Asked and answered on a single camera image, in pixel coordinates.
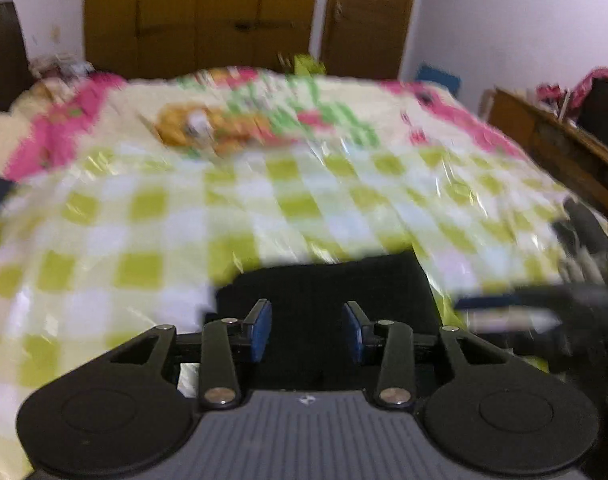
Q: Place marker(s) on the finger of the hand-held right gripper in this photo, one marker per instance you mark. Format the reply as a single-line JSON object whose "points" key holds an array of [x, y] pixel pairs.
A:
{"points": [[514, 299], [586, 240]]}

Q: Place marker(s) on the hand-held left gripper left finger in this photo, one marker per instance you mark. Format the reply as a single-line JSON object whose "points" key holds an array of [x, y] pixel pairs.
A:
{"points": [[261, 332]]}

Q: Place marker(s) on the green bag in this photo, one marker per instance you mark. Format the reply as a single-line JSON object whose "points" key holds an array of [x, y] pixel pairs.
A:
{"points": [[309, 66]]}

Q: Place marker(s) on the green white checked plastic sheet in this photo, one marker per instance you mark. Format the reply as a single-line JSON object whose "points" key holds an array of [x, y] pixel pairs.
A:
{"points": [[159, 240]]}

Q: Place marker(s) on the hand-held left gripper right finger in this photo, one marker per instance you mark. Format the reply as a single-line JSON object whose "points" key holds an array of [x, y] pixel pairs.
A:
{"points": [[353, 332]]}

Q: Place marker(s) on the wooden desk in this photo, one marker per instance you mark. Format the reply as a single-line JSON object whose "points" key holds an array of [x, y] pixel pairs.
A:
{"points": [[549, 145]]}

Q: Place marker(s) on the beige board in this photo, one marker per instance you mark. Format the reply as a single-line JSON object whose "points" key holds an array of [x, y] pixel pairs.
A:
{"points": [[486, 105]]}

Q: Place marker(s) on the striped clothes pile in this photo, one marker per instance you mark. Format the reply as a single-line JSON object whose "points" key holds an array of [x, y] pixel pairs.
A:
{"points": [[59, 67]]}

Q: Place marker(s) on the brown wooden wardrobe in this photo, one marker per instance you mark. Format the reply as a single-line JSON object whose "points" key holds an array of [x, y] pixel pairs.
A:
{"points": [[199, 10]]}

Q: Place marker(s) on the cartoon printed quilt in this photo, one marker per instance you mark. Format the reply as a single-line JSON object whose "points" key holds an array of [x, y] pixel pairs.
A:
{"points": [[149, 100]]}

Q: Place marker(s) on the black pants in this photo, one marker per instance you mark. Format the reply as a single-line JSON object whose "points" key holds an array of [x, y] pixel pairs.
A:
{"points": [[334, 280]]}

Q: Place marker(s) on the dark brown headboard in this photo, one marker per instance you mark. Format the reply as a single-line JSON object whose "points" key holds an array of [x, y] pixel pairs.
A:
{"points": [[4, 55]]}

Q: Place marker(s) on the brown wooden door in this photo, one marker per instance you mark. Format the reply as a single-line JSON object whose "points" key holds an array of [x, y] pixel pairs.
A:
{"points": [[369, 15]]}

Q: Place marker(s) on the pink clutter pile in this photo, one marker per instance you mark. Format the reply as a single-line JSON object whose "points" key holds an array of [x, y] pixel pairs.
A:
{"points": [[589, 82]]}

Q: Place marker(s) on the blue foam mat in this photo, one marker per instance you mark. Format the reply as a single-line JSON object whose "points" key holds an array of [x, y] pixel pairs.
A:
{"points": [[436, 78]]}

